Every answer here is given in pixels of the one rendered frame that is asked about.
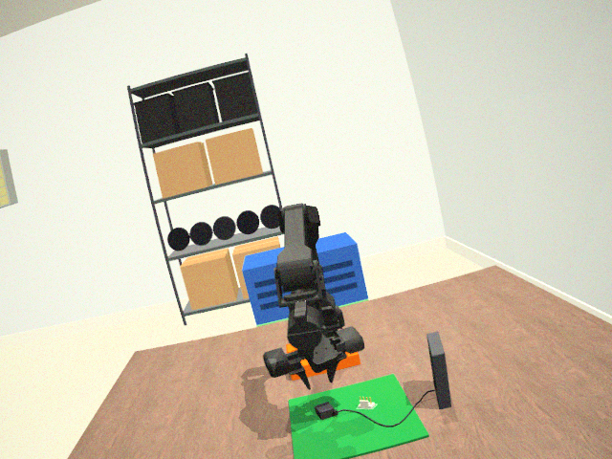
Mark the black cable with plug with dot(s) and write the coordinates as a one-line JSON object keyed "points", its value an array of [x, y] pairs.
{"points": [[325, 411]]}

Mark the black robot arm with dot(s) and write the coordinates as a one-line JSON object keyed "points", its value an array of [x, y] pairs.
{"points": [[298, 270]]}

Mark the green circuit board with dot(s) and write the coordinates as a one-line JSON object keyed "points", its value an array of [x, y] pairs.
{"points": [[350, 434]]}

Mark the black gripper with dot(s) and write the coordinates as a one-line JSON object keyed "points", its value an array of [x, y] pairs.
{"points": [[279, 363]]}

